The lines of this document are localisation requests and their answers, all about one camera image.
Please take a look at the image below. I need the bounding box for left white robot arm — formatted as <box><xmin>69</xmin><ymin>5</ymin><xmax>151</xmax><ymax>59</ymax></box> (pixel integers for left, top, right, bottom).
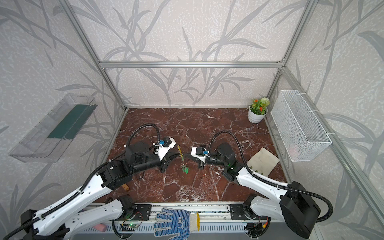
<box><xmin>4</xmin><ymin>123</ymin><xmax>178</xmax><ymax>240</ymax></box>

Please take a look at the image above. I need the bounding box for green circuit board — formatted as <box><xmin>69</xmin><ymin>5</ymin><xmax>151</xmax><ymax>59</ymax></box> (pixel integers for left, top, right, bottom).
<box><xmin>120</xmin><ymin>222</ymin><xmax>142</xmax><ymax>232</ymax></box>

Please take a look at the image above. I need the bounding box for white wire mesh basket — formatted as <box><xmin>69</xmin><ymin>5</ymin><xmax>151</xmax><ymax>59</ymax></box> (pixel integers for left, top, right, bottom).
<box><xmin>271</xmin><ymin>90</ymin><xmax>332</xmax><ymax>162</ymax></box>

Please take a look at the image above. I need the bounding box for clear plastic wall shelf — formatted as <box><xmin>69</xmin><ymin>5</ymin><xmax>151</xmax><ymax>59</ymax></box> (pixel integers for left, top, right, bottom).
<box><xmin>9</xmin><ymin>94</ymin><xmax>98</xmax><ymax>163</ymax></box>

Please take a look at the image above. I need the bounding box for potted plant white pot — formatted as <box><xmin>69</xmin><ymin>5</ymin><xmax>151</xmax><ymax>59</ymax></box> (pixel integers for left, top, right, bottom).
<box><xmin>248</xmin><ymin>98</ymin><xmax>270</xmax><ymax>124</ymax></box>

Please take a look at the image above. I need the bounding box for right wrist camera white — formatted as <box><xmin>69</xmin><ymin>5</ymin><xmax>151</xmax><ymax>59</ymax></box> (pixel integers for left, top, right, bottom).
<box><xmin>191</xmin><ymin>147</ymin><xmax>209</xmax><ymax>164</ymax></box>

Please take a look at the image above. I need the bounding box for metal keyring with green tags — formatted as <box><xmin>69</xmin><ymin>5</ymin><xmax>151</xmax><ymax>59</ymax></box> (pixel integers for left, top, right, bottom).
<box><xmin>177</xmin><ymin>145</ymin><xmax>189</xmax><ymax>174</ymax></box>

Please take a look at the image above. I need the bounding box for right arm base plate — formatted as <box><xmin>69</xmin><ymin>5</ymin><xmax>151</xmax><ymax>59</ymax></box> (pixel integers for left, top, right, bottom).
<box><xmin>228</xmin><ymin>204</ymin><xmax>259</xmax><ymax>220</ymax></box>

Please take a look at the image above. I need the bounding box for beige sponge pad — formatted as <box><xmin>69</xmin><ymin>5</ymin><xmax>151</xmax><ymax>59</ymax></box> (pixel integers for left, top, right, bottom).
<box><xmin>247</xmin><ymin>148</ymin><xmax>280</xmax><ymax>177</ymax></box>

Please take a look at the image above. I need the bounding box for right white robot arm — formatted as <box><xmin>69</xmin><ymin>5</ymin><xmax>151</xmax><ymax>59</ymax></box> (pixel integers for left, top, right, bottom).
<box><xmin>182</xmin><ymin>130</ymin><xmax>334</xmax><ymax>239</ymax></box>

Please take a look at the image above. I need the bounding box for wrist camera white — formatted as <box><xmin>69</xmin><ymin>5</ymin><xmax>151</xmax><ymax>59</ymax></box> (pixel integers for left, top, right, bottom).
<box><xmin>153</xmin><ymin>137</ymin><xmax>176</xmax><ymax>161</ymax></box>
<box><xmin>191</xmin><ymin>147</ymin><xmax>209</xmax><ymax>164</ymax></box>

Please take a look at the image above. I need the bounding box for blue white work glove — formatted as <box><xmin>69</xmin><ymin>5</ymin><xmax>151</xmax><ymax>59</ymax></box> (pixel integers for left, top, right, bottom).
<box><xmin>154</xmin><ymin>208</ymin><xmax>200</xmax><ymax>240</ymax></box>

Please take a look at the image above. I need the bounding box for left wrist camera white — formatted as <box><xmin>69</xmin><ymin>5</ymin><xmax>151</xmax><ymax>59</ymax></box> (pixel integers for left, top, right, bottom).
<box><xmin>153</xmin><ymin>137</ymin><xmax>176</xmax><ymax>161</ymax></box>

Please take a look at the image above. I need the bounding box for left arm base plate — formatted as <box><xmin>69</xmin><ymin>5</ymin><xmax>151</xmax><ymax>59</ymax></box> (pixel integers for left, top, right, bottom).
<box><xmin>128</xmin><ymin>204</ymin><xmax>152</xmax><ymax>221</ymax></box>

